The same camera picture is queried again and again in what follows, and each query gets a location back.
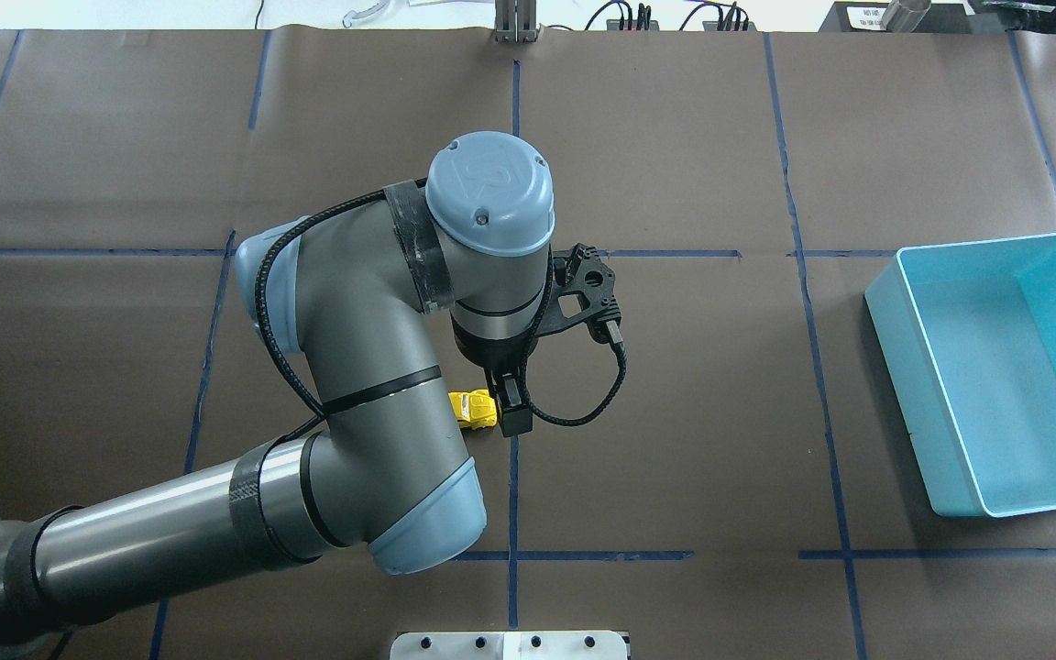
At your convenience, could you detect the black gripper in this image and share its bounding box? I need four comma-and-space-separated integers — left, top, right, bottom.
454, 333, 538, 437

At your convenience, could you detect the yellow beetle toy car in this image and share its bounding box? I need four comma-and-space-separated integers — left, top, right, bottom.
448, 389, 499, 430

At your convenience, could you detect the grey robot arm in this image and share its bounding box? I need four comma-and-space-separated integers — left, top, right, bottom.
0, 131, 555, 659

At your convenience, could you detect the teal plastic bin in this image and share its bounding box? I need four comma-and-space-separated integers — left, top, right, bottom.
864, 233, 1056, 518

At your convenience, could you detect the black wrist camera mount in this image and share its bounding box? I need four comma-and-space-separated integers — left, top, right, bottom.
533, 243, 624, 348

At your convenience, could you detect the white camera stand base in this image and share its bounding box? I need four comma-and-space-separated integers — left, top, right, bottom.
389, 630, 631, 659

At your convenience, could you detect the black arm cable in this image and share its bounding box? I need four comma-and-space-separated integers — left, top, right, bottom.
251, 178, 628, 441

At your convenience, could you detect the aluminium frame post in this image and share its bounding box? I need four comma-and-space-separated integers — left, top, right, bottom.
493, 0, 540, 43

